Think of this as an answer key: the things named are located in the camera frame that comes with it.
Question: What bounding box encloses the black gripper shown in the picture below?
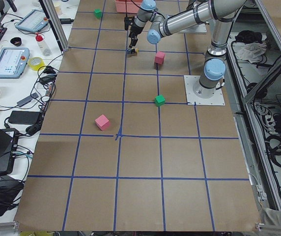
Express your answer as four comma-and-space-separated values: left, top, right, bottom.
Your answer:
129, 24, 142, 48

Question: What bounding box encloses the yellow button switch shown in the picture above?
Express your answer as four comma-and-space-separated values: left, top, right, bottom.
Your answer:
126, 48, 138, 55

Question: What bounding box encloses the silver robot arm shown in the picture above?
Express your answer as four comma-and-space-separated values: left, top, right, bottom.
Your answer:
124, 0, 245, 57

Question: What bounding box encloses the pink foam cube far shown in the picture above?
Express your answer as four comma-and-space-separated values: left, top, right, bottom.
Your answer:
154, 51, 166, 65

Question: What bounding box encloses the pink foam cube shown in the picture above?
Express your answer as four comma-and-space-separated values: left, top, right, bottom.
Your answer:
95, 115, 111, 131
154, 51, 166, 65

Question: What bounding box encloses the pink plastic bin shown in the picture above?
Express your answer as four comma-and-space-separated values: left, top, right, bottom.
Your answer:
114, 0, 142, 14

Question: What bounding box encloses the green foam cube far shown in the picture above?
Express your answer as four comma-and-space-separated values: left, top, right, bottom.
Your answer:
94, 9, 103, 19

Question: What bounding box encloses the green foam cube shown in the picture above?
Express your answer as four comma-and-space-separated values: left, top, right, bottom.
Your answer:
154, 94, 166, 107
94, 9, 103, 19

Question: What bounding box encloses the green foam cube centre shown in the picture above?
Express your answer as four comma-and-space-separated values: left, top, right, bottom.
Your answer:
154, 94, 166, 107

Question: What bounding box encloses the pink foam cube near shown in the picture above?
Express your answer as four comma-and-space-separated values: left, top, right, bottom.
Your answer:
95, 115, 111, 131

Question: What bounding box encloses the red cap squeeze bottle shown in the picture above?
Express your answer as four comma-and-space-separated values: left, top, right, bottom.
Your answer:
35, 34, 52, 56

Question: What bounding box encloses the blue teach pendant far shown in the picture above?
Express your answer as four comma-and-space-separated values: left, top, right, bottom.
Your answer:
15, 9, 48, 33

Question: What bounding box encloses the blue teach pendant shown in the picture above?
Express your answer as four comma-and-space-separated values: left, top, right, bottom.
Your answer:
0, 47, 30, 79
15, 9, 48, 33

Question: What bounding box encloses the yellow tape roll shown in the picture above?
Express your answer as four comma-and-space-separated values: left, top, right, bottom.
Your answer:
28, 57, 45, 71

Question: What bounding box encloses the black bowl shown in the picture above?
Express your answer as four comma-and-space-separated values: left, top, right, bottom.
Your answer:
10, 37, 22, 47

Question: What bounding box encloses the white crumpled cloth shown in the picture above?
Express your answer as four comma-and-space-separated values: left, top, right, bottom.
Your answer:
236, 42, 267, 63

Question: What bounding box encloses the blue teach pendant near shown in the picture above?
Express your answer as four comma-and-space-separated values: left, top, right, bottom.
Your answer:
0, 47, 30, 79

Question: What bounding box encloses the black power adapter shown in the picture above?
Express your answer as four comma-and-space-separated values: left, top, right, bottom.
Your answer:
8, 111, 40, 125

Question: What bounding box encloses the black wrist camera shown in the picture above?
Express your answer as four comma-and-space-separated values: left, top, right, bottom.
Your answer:
124, 16, 134, 31

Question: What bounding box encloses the aluminium frame post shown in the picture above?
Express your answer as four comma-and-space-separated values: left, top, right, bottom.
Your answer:
39, 0, 69, 52

